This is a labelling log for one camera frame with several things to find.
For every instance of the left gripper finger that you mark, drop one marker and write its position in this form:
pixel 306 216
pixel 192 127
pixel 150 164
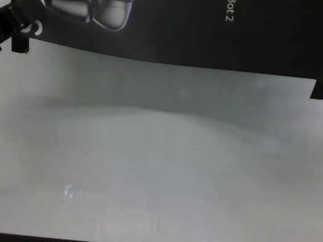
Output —
pixel 13 18

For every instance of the black robot poster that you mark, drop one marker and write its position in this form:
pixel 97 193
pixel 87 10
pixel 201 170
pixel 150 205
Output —
pixel 195 33

